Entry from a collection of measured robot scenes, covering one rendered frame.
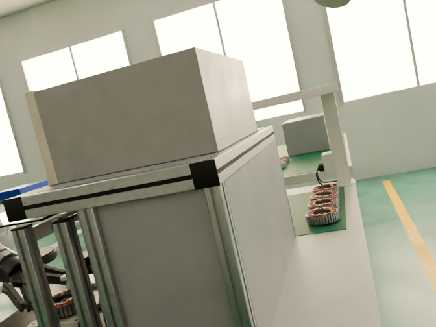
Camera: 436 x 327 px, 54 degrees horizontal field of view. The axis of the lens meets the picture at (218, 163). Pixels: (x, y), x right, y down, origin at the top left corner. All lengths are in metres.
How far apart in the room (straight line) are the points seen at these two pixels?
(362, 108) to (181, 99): 4.87
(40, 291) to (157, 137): 0.39
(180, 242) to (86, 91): 0.37
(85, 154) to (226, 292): 0.41
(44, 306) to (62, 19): 6.08
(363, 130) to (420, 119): 0.65
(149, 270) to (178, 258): 0.06
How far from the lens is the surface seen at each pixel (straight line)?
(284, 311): 0.98
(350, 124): 5.64
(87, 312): 0.93
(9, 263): 1.29
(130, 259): 0.83
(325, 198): 1.69
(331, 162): 2.00
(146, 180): 0.76
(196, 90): 0.83
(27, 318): 1.32
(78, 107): 0.94
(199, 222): 0.76
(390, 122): 5.67
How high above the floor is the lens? 1.18
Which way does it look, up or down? 6 degrees down
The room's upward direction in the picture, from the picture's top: 13 degrees counter-clockwise
